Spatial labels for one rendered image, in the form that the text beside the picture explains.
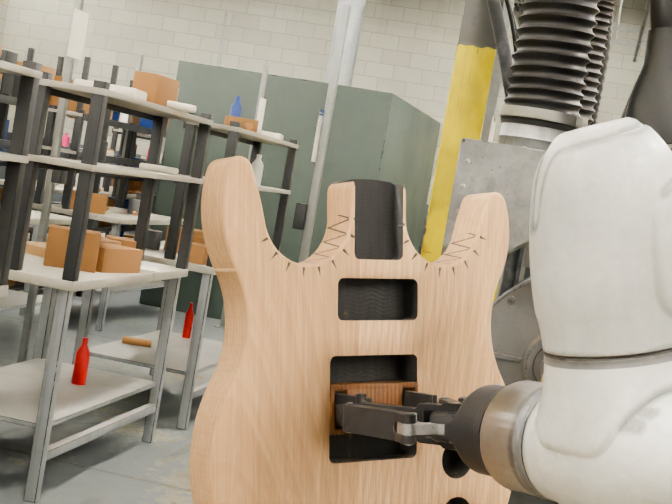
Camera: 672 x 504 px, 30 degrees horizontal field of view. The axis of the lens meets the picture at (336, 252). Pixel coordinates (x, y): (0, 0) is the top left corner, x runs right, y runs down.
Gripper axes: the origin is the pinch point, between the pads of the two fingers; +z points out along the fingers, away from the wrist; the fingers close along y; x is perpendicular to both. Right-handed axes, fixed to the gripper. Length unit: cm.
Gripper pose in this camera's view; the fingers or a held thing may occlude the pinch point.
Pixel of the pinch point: (377, 408)
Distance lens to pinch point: 119.8
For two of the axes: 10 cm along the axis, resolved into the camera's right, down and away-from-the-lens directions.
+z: -5.3, 0.0, 8.5
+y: 8.5, 0.2, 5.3
